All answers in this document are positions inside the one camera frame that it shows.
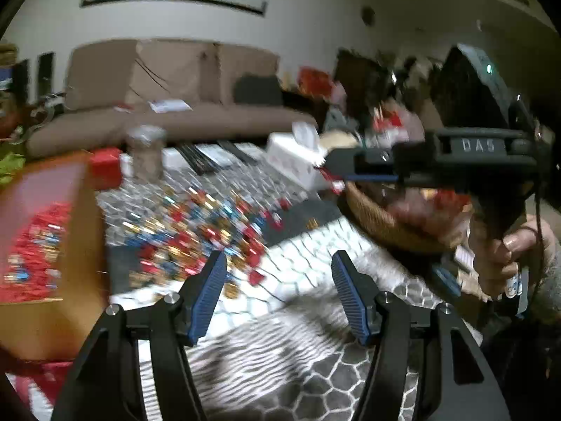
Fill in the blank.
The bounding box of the patterned grey white table cloth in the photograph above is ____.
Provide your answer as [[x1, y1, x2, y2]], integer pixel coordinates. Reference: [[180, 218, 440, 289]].
[[6, 141, 483, 421]]

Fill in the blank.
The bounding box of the clear jar of pumpkin seeds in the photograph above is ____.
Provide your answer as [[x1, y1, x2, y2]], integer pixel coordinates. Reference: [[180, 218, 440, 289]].
[[127, 125, 167, 182]]

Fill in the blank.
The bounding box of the black cushion on sofa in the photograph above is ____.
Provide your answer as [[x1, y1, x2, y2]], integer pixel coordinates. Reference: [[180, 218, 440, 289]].
[[232, 74, 282, 107]]

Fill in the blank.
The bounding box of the black remote control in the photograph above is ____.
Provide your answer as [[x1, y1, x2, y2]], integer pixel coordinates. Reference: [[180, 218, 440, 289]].
[[177, 142, 223, 176]]

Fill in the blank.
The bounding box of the brown sofa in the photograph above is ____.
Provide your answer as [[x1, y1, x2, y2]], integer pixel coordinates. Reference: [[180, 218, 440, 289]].
[[27, 39, 316, 159]]

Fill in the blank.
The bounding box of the white tissue box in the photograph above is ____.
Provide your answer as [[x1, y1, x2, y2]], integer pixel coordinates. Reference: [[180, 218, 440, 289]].
[[264, 122, 329, 192]]

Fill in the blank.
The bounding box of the person's right hand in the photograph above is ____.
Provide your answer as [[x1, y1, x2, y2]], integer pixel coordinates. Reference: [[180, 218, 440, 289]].
[[469, 215, 557, 299]]

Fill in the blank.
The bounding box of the slim grey remote control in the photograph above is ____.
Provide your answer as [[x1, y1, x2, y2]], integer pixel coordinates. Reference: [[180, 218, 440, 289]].
[[218, 141, 258, 165]]

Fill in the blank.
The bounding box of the small red tin box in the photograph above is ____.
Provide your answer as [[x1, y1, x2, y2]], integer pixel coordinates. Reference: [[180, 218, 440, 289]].
[[89, 147, 123, 191]]

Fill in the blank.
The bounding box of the gold and red gift box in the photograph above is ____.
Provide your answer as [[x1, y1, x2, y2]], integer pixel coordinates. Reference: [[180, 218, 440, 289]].
[[1, 152, 109, 362]]

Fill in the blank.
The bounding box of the wicker basket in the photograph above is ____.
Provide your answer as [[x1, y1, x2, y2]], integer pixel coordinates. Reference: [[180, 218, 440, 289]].
[[345, 181, 469, 254]]

